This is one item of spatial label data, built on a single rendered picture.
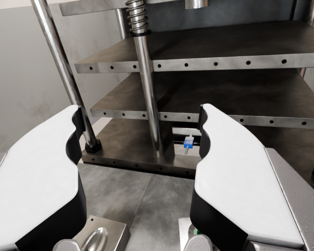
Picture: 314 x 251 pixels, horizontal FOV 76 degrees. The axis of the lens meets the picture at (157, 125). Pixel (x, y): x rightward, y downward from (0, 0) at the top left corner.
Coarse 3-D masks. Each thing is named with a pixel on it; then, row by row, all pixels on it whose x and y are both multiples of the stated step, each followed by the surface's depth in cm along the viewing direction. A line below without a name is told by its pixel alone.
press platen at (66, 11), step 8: (80, 0) 83; (88, 0) 82; (96, 0) 81; (104, 0) 80; (112, 0) 80; (120, 0) 79; (144, 0) 76; (152, 0) 75; (160, 0) 74; (168, 0) 74; (64, 8) 87; (72, 8) 86; (80, 8) 85; (88, 8) 84; (96, 8) 83; (104, 8) 82; (112, 8) 81
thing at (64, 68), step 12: (36, 0) 79; (312, 0) 106; (36, 12) 81; (48, 12) 83; (120, 12) 138; (312, 12) 108; (48, 24) 84; (120, 24) 142; (312, 24) 110; (48, 36) 86; (120, 36) 147; (60, 48) 90; (60, 60) 91; (60, 72) 94; (72, 72) 98; (132, 72) 160; (300, 72) 124; (72, 84) 98; (72, 96) 101; (84, 108) 107; (84, 132) 113; (96, 144) 118
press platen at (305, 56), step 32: (160, 32) 147; (192, 32) 130; (224, 32) 116; (256, 32) 105; (288, 32) 96; (96, 64) 94; (128, 64) 89; (160, 64) 85; (192, 64) 81; (224, 64) 77; (256, 64) 74; (288, 64) 71
